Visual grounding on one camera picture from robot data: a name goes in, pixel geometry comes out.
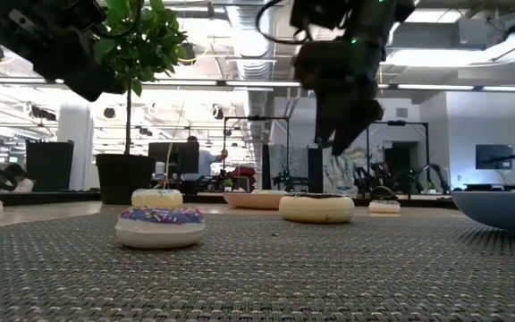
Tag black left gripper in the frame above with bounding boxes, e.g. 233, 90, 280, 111
0, 0, 127, 103

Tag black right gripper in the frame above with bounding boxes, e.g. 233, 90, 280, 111
293, 38, 386, 157

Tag background black robot arms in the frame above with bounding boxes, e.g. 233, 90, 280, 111
355, 161, 451, 198

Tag black dome object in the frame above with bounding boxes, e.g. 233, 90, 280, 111
369, 186, 399, 201

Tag chocolate iced donut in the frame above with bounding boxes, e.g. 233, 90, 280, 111
278, 192, 356, 225

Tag dark topped small donut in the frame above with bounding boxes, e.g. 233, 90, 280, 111
368, 199, 401, 215

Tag red chair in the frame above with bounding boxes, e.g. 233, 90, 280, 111
232, 165, 258, 191

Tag potted tree in black pot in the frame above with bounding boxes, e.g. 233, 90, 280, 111
91, 0, 190, 206

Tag pink plate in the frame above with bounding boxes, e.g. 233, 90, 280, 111
222, 191, 292, 211

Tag person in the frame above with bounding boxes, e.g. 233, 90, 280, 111
184, 135, 230, 180
2, 163, 35, 193

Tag black computer monitor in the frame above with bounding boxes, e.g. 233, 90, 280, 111
148, 141, 200, 175

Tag grey woven placemat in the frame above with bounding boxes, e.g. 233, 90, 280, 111
0, 205, 515, 322

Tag purple-blue sprinkled donut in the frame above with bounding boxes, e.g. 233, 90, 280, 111
114, 206, 207, 250

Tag blue plate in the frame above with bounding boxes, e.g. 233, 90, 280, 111
451, 191, 515, 242

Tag abstract wall artwork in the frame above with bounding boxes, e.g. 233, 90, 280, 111
323, 147, 367, 196

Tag black metal frame rig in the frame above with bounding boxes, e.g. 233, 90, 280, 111
365, 120, 431, 198

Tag silver ventilation duct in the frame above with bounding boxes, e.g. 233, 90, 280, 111
225, 0, 279, 135

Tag wall-mounted screen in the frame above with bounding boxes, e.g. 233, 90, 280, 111
475, 144, 514, 171

